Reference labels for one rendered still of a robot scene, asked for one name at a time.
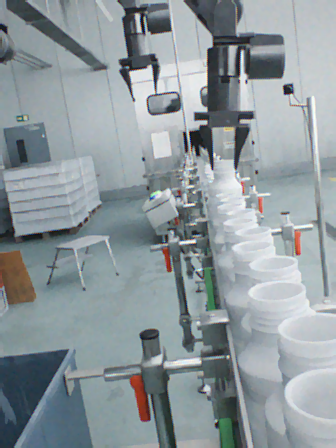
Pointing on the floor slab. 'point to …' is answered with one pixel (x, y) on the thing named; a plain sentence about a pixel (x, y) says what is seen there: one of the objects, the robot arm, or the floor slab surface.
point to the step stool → (78, 254)
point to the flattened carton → (16, 278)
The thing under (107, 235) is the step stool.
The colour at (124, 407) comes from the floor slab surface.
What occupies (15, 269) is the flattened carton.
